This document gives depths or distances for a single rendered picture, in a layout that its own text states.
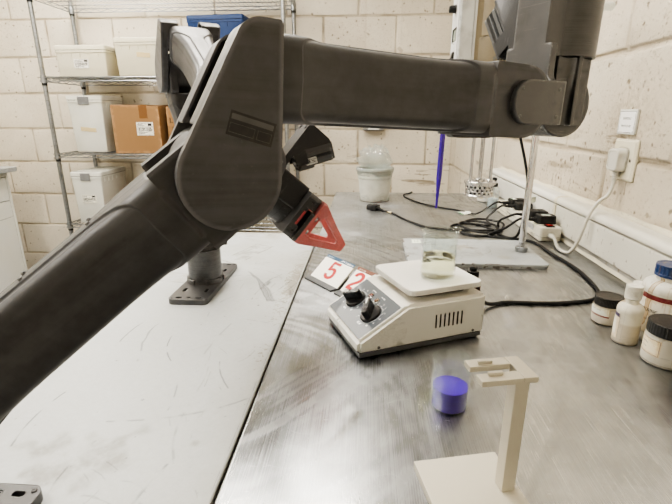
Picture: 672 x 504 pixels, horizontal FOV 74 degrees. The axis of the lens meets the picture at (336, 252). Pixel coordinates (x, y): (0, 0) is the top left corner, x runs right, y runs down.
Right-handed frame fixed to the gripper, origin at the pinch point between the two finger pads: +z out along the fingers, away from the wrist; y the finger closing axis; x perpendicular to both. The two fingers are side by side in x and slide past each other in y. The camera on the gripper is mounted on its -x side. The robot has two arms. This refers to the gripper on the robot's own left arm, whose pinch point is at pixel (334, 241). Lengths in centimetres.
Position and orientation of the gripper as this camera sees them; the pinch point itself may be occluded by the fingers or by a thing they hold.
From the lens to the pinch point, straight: 66.3
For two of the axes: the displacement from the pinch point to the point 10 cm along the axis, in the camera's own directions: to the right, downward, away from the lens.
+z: 7.2, 5.5, 4.3
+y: -3.4, -2.7, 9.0
